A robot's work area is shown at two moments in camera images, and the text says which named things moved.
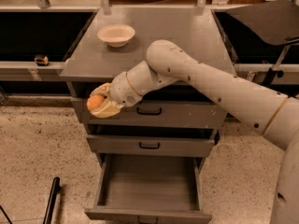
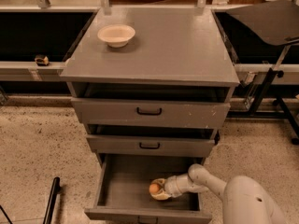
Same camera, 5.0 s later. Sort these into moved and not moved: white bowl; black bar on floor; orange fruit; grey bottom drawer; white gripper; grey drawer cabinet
Moved: orange fruit; white gripper
Not moved: grey drawer cabinet; grey bottom drawer; black bar on floor; white bowl
